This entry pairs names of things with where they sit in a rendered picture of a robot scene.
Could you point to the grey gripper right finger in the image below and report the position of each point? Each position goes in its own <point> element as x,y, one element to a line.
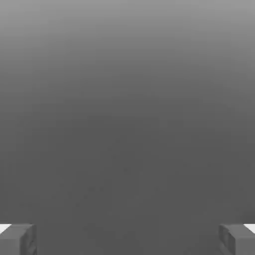
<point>239,240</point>

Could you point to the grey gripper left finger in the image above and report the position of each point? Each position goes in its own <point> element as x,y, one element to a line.
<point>16,240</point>

